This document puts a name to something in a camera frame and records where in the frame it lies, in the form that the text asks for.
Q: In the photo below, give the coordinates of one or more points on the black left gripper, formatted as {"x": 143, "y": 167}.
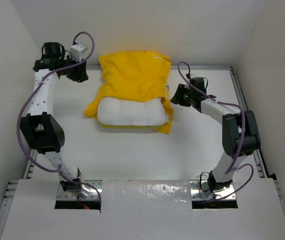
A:
{"x": 81, "y": 75}

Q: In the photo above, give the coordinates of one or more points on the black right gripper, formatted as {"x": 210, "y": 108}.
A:
{"x": 177, "y": 97}

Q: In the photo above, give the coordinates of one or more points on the white pillow yellow border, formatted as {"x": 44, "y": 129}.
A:
{"x": 113, "y": 112}

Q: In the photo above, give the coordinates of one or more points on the yellow pillowcase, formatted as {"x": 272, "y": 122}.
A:
{"x": 138, "y": 76}

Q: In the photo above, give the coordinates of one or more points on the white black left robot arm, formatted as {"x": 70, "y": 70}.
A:
{"x": 39, "y": 127}

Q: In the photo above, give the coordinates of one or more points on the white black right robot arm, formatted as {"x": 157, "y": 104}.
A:
{"x": 240, "y": 134}

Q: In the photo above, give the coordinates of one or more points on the white front cover board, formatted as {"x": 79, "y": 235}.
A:
{"x": 137, "y": 210}

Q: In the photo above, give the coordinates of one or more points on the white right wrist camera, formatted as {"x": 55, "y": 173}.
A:
{"x": 190, "y": 76}

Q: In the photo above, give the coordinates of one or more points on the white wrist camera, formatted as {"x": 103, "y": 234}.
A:
{"x": 78, "y": 51}
{"x": 190, "y": 76}

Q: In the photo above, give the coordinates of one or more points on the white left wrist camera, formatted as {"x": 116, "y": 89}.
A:
{"x": 78, "y": 51}

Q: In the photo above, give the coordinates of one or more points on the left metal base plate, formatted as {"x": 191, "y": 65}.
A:
{"x": 81, "y": 192}

